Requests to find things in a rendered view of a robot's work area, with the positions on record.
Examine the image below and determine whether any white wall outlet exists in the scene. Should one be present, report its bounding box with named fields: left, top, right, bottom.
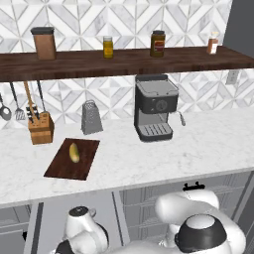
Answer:
left=225, top=69, right=240, bottom=86

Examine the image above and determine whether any hanging black ladle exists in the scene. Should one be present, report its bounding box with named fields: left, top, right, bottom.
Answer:
left=0, top=92, right=13, bottom=122

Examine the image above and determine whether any grey metal box grater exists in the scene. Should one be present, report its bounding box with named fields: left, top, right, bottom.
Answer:
left=80, top=99, right=104, bottom=136

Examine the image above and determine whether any hanging wooden spoon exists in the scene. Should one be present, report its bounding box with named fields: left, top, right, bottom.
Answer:
left=22, top=80, right=36, bottom=111

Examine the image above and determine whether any brown canister with black lid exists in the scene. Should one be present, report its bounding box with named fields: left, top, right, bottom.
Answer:
left=30, top=26, right=58, bottom=62

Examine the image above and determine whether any small yellow jar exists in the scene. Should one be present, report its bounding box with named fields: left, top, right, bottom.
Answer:
left=102, top=35, right=115, bottom=60

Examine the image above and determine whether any grey drawer front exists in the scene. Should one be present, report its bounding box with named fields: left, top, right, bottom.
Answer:
left=118, top=172, right=253, bottom=244

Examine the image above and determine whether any brown jar with red label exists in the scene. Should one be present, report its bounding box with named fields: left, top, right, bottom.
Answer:
left=149, top=30, right=167, bottom=59

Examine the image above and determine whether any wooden knife block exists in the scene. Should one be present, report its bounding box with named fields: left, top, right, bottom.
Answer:
left=27, top=111, right=56, bottom=146

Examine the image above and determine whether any small orange spice shaker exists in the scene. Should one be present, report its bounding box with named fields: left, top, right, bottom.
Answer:
left=205, top=31, right=221, bottom=56

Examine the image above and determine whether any grey cupboard door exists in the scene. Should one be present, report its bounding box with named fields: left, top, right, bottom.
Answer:
left=0, top=203, right=33, bottom=254

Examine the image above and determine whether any black drawer handle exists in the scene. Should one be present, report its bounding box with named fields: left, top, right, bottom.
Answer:
left=182, top=181, right=206, bottom=192

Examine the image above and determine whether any plain grey cabinet panel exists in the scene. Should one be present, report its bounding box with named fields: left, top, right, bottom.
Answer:
left=23, top=190, right=126, bottom=254

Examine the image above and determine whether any hanging black utensil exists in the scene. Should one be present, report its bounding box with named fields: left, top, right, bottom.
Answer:
left=36, top=79, right=48, bottom=114

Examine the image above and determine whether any black handled knife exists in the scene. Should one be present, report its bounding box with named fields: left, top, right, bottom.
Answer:
left=25, top=106, right=35, bottom=124
left=32, top=104, right=42, bottom=121

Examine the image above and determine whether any dark wooden wall shelf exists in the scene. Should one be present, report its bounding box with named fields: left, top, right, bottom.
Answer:
left=0, top=46, right=254, bottom=83

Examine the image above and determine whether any dark grey coffee machine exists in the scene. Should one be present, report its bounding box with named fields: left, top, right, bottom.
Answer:
left=133, top=73, right=188, bottom=143

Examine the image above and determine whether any hanging slotted spatula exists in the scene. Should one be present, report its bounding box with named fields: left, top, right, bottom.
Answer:
left=8, top=81, right=27, bottom=122

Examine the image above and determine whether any dark wooden cutting board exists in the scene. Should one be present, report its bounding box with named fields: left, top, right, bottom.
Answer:
left=43, top=137, right=101, bottom=182

